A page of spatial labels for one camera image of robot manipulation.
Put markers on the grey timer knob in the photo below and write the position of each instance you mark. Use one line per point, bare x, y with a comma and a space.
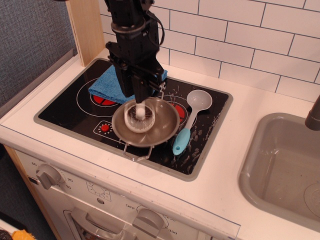
48, 176

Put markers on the wooden side post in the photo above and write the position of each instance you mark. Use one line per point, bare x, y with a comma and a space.
87, 28

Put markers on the grey toy sink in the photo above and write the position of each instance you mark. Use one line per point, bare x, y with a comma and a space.
281, 170

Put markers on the red stove button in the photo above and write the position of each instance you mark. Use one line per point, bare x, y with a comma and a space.
105, 128

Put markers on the blue folded cloth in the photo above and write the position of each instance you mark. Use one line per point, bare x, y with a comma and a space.
108, 87

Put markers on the black toy stovetop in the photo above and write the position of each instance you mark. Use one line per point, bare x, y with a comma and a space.
78, 114

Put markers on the grey oven door handle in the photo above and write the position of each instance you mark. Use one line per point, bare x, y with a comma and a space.
99, 226

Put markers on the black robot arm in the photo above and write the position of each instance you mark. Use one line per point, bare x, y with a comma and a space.
129, 12

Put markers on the white ladle with blue handle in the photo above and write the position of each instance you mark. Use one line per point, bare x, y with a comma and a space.
198, 100

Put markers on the grey faucet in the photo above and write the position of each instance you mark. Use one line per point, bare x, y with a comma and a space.
312, 120

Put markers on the yellow object at corner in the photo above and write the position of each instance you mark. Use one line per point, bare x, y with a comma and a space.
22, 235

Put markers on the grey oven knob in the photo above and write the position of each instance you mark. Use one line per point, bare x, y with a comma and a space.
148, 222

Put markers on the stainless steel pot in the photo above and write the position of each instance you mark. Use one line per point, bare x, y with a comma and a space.
167, 121

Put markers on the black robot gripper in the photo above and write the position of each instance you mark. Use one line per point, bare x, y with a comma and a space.
137, 47

